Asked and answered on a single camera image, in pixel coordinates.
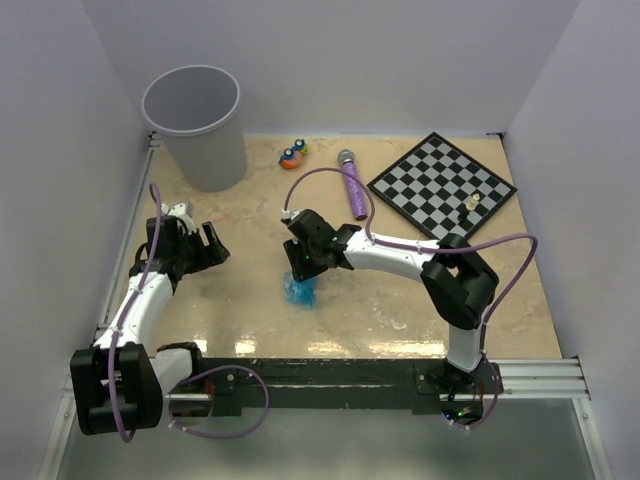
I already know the blue plastic trash bag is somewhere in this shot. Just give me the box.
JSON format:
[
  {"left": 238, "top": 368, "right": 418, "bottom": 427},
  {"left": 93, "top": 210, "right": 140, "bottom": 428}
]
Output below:
[{"left": 283, "top": 271, "right": 318, "bottom": 309}]

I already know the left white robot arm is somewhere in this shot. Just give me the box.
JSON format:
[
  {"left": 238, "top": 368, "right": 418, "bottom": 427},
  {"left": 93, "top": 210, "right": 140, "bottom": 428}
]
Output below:
[{"left": 70, "top": 215, "right": 230, "bottom": 437}]

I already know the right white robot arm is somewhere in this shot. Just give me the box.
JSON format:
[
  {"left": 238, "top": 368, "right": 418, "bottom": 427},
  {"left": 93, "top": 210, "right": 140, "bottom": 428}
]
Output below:
[{"left": 281, "top": 209, "right": 499, "bottom": 393}]

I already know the grey plastic trash bin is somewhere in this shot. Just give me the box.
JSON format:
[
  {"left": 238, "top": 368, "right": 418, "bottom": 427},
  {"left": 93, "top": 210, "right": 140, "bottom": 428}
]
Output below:
[{"left": 141, "top": 65, "right": 248, "bottom": 193}]

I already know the purple glitter toy microphone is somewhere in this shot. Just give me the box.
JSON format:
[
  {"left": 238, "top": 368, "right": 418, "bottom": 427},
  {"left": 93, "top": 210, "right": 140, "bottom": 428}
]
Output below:
[{"left": 338, "top": 149, "right": 369, "bottom": 221}]

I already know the colourful toy car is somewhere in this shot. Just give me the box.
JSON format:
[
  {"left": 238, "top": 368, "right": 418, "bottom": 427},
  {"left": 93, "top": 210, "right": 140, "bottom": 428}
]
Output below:
[{"left": 279, "top": 139, "right": 308, "bottom": 170}]

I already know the black and silver chessboard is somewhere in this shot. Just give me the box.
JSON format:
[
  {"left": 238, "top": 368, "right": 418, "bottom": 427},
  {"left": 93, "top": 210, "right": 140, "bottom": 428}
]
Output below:
[{"left": 368, "top": 132, "right": 516, "bottom": 240}]

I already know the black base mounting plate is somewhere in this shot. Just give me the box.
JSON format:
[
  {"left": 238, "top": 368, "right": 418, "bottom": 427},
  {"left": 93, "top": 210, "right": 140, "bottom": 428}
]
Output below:
[{"left": 166, "top": 358, "right": 504, "bottom": 420}]

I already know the white chess piece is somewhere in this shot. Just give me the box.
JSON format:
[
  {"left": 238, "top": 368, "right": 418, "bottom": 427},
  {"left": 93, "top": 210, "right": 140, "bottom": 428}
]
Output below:
[{"left": 465, "top": 192, "right": 481, "bottom": 212}]

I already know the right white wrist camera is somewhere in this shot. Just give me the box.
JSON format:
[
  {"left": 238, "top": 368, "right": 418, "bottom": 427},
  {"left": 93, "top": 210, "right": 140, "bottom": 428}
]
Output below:
[{"left": 280, "top": 208, "right": 303, "bottom": 225}]

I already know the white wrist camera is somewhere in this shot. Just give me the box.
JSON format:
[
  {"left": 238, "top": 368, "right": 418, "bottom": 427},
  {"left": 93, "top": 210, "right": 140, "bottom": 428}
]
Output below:
[
  {"left": 280, "top": 208, "right": 303, "bottom": 225},
  {"left": 161, "top": 201, "right": 196, "bottom": 230}
]

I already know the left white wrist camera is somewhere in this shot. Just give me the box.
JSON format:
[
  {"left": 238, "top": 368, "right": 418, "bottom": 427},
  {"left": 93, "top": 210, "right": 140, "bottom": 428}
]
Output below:
[{"left": 161, "top": 201, "right": 196, "bottom": 230}]

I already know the left aluminium rail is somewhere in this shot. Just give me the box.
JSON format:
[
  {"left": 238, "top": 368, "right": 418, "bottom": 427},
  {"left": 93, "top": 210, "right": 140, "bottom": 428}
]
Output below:
[{"left": 94, "top": 130, "right": 162, "bottom": 338}]

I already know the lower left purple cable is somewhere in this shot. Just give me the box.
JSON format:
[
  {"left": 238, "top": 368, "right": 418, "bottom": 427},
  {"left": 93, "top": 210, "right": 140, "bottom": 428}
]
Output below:
[{"left": 168, "top": 364, "right": 271, "bottom": 441}]

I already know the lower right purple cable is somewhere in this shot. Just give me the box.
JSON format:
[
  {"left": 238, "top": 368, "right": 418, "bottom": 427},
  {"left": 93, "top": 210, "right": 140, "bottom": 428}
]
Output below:
[{"left": 448, "top": 364, "right": 502, "bottom": 432}]

